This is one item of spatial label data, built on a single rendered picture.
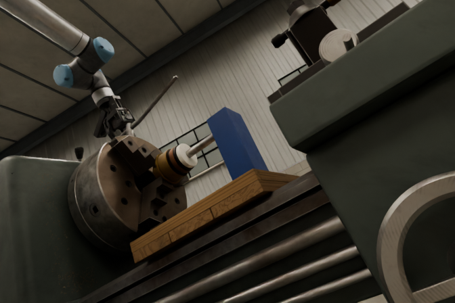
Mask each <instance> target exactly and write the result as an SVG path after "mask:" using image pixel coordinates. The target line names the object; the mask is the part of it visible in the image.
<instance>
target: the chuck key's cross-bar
mask: <svg viewBox="0 0 455 303"><path fill-rule="evenodd" d="M177 78H178V77H177V76H176V75H175V76H174V77H173V78H172V79H171V80H170V82H169V83H168V84H167V86H166V87H165V88H164V89H163V90H162V91H161V92H160V94H159V95H158V96H157V98H156V99H155V100H154V101H153V102H152V103H151V105H150V106H149V107H148V109H147V110H146V111H145V112H144V113H143V114H142V115H141V117H140V118H139V119H138V120H137V121H136V122H135V123H134V124H133V125H131V126H130V129H134V128H135V127H136V126H137V125H138V124H139V123H140V122H141V121H142V120H143V119H144V118H145V117H146V116H147V115H148V113H149V112H150V111H151V109H152V108H153V107H154V106H155V105H156V104H157V103H158V101H159V100H160V99H161V97H162V96H163V95H164V94H165V93H166V92H167V91H168V89H169V88H170V87H171V85H172V84H173V83H174V82H175V81H176V80H177ZM126 134H127V131H125V132H123V133H122V134H121V135H119V136H122V135H126Z"/></svg>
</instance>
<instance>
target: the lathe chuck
mask: <svg viewBox="0 0 455 303"><path fill-rule="evenodd" d="M127 136H128V135H122V136H118V137H114V138H113V139H112V140H111V141H109V142H108V143H105V144H103V146H101V147H100V148H99V149H97V150H96V151H95V152H94V153H92V154H91V155H90V156H89V157H88V158H87V159H86V160H85V161H84V162H83V163H82V164H81V166H80V168H79V171H78V173H77V177H76V183H75V192H76V198H77V203H78V205H79V209H80V211H81V214H82V215H83V218H84V219H85V221H86V223H87V224H88V225H89V227H90V228H91V229H92V230H93V232H94V233H95V234H96V235H97V236H98V237H100V238H101V239H102V240H104V241H105V242H106V243H108V244H110V245H111V246H113V247H116V248H118V249H120V250H124V251H129V252H132V251H131V246H130V243H131V242H132V241H134V240H136V239H137V237H134V236H132V235H131V233H133V234H135V233H137V228H138V221H139V208H140V201H141V194H142V193H141V192H140V191H142V189H143V188H144V187H145V186H147V185H149V184H148V181H149V180H148V178H150V177H154V173H153V167H152V168H150V169H149V170H147V171H146V172H145V173H143V174H142V175H140V176H139V177H135V178H134V176H135V174H134V173H133V172H132V170H131V169H130V168H129V167H128V166H127V165H126V164H125V163H124V161H123V160H122V159H121V158H120V157H119V155H118V154H117V153H116V152H115V151H114V150H113V149H112V148H111V146H110V145H109V143H110V142H112V141H114V140H115V139H116V140H117V141H118V142H119V141H121V140H122V139H124V138H125V137H127ZM130 137H131V138H132V140H134V142H136V144H137V145H138V146H139V147H141V146H142V145H143V144H145V145H146V146H147V148H148V149H149V150H150V151H151V152H153V151H154V150H155V149H157V150H158V151H159V152H160V153H162V152H161V151H160V150H159V149H158V148H157V147H155V146H154V145H152V144H151V143H149V142H147V141H145V140H143V139H140V138H138V137H133V136H130ZM92 203H96V204H97V205H98V206H99V207H100V210H101V214H100V215H99V216H94V215H92V213H91V211H90V207H91V205H92ZM185 209H187V197H186V191H185V188H184V186H179V187H173V190H172V191H171V192H169V193H168V204H166V205H164V206H163V207H162V222H161V223H160V224H158V225H156V226H155V227H153V228H151V229H150V230H153V229H154V228H156V227H157V226H159V225H161V224H162V223H164V222H165V221H167V220H169V219H170V218H172V217H174V216H175V215H177V214H179V213H180V212H182V211H184V210H185Z"/></svg>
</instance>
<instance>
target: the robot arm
mask: <svg viewBox="0 0 455 303"><path fill-rule="evenodd" d="M0 7H1V8H3V9H4V10H5V11H7V12H9V13H10V14H12V15H13V16H15V17H17V18H18V19H19V20H21V21H23V22H24V23H26V24H27V25H29V26H31V27H32V28H34V29H35V30H37V31H38V32H40V33H41V34H43V35H45V36H46V37H47V38H49V39H51V40H52V41H54V42H55V43H57V44H58V45H60V46H62V47H63V48H65V49H66V50H68V51H69V52H71V53H73V54H74V55H76V56H77V58H76V59H75V60H74V61H73V62H72V63H71V64H70V65H66V64H64V65H63V64H61V65H58V66H56V68H55V70H54V71H53V79H54V81H55V82H56V84H57V85H59V86H61V87H67V88H69V89H70V88H72V89H82V90H88V91H89V92H90V94H91V96H92V98H93V100H94V102H95V104H96V106H97V107H98V108H99V110H101V111H102V112H101V114H100V117H99V120H98V122H97V126H96V128H95V131H94V134H93V136H95V137H96V138H102V137H106V135H108V136H109V138H111V140H112V139H113V138H114V137H118V136H119V135H121V134H122V133H123V132H125V131H126V124H127V123H133V122H134V121H135V119H134V117H133V114H132V113H131V111H130V109H127V108H126V107H125V108H124V107H122V106H121V104H120V102H119V100H120V99H121V98H120V96H115V95H114V93H113V92H112V89H111V88H110V85H109V84H108V81H107V80H106V78H105V76H104V73H103V72H102V71H101V69H100V68H101V67H102V66H104V65H105V64H107V63H108V61H109V60H110V59H111V58H112V57H113V55H114V48H113V46H112V45H111V44H110V43H109V42H108V41H107V40H106V39H103V38H102V37H97V38H96V39H94V40H93V39H92V38H90V37H88V36H87V35H86V34H85V33H83V32H82V31H80V30H79V29H78V28H76V27H75V26H73V25H72V24H71V23H70V22H68V21H66V20H65V19H63V18H62V17H61V16H59V15H58V14H57V13H56V12H54V11H53V10H51V9H49V8H48V7H47V6H46V5H44V4H43V3H41V2H40V1H39V0H0ZM125 110H126V111H125Z"/></svg>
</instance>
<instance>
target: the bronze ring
mask: <svg viewBox="0 0 455 303"><path fill-rule="evenodd" d="M177 146H178V145H177ZM177 146H175V147H173V148H172V149H168V150H167V151H165V152H164V153H160V154H159V155H157V157H156V159H155V165H154V166H153V173H154V176H155V177H156V179H157V178H158V177H160V176H161V177H162V178H163V179H164V180H165V181H166V182H168V183H171V184H177V183H178V182H180V180H181V179H182V178H183V177H185V176H186V175H187V174H188V172H190V171H191V170H192V169H193V168H194V167H193V168H188V167H186V166H184V165H183V164H182V163H181V162H180V160H179V158H178V157H177V154H176V148H177Z"/></svg>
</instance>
